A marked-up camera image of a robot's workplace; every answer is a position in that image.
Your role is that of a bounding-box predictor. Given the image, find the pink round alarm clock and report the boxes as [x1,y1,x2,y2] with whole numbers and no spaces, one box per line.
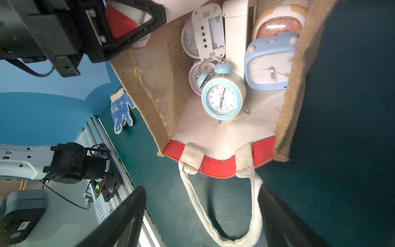
[188,60,217,96]

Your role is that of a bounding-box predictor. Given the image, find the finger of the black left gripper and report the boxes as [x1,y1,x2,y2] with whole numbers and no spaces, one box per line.
[77,1,167,63]

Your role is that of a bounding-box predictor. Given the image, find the blue twin-bell alarm clock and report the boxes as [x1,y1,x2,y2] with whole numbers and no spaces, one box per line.
[197,57,251,124]

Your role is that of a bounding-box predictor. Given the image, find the grey power adapter box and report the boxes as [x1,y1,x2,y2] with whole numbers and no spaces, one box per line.
[1,190,47,247]

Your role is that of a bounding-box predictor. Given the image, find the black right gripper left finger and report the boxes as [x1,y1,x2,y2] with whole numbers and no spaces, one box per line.
[77,186,147,247]

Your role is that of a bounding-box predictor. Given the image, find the orange cartoon alarm clock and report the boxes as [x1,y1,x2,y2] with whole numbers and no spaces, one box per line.
[251,5,308,41]

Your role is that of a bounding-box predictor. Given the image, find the white rectangular alarm clock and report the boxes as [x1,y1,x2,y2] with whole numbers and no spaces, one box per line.
[191,3,226,61]

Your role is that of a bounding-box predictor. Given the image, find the red burlap canvas bag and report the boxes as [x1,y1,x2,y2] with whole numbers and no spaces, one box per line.
[110,1,336,247]

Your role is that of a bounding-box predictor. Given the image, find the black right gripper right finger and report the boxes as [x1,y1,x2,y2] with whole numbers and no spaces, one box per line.
[258,185,330,247]

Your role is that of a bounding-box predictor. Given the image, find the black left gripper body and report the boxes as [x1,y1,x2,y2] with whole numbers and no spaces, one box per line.
[1,1,89,77]

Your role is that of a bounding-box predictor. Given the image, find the blue dotted work glove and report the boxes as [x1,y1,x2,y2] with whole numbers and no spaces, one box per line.
[110,87,136,134]

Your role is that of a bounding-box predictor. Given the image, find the tall white box clock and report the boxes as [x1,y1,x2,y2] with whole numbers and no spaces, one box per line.
[222,0,257,78]

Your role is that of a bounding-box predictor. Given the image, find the white round alarm clock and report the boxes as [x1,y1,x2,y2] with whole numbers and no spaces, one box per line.
[181,18,200,59]

